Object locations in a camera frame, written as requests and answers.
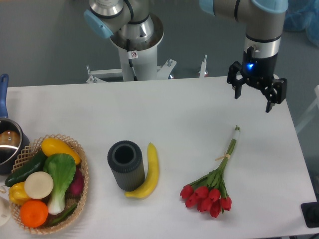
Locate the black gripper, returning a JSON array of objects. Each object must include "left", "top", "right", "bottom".
[{"left": 227, "top": 52, "right": 287, "bottom": 113}]

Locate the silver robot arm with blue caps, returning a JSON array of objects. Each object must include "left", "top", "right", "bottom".
[{"left": 84, "top": 0, "right": 288, "bottom": 112}]

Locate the blue plastic bag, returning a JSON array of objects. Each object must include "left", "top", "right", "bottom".
[{"left": 284, "top": 0, "right": 319, "bottom": 47}]

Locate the red tulip bouquet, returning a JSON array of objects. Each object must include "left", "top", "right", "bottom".
[{"left": 180, "top": 125, "right": 240, "bottom": 218}]

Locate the black device at table corner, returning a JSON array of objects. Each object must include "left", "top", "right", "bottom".
[{"left": 301, "top": 202, "right": 319, "bottom": 228}]

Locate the dark grey ribbed vase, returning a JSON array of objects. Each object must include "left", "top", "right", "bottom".
[{"left": 107, "top": 140, "right": 145, "bottom": 192}]

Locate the yellow banana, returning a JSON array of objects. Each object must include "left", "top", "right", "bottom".
[{"left": 124, "top": 142, "right": 160, "bottom": 199}]

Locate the purple red sweet potato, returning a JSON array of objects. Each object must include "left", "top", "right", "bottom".
[{"left": 68, "top": 168, "right": 84, "bottom": 196}]

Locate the yellow squash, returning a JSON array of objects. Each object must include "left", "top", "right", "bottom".
[{"left": 41, "top": 138, "right": 81, "bottom": 165}]

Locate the green bok choy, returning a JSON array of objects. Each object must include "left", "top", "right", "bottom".
[{"left": 43, "top": 153, "right": 76, "bottom": 215}]

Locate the green chili pepper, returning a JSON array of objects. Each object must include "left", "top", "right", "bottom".
[{"left": 48, "top": 204, "right": 77, "bottom": 227}]

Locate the dark green cucumber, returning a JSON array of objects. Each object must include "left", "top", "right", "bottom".
[{"left": 4, "top": 150, "right": 47, "bottom": 187}]

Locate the woven wicker basket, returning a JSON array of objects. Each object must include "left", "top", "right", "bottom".
[{"left": 10, "top": 134, "right": 89, "bottom": 235}]

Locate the white round radish slice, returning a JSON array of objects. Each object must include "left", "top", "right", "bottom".
[{"left": 24, "top": 171, "right": 54, "bottom": 199}]

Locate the orange fruit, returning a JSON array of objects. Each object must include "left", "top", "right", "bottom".
[{"left": 19, "top": 200, "right": 48, "bottom": 228}]

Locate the yellow bell pepper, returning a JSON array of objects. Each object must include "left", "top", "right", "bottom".
[{"left": 9, "top": 182, "right": 31, "bottom": 206}]

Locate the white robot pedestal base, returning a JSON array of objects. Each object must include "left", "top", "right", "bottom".
[{"left": 86, "top": 13, "right": 209, "bottom": 84}]

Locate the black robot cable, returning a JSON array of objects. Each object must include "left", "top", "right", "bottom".
[{"left": 126, "top": 38, "right": 138, "bottom": 82}]

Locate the blue handled saucepan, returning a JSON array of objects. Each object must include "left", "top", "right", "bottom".
[{"left": 0, "top": 74, "right": 29, "bottom": 175}]

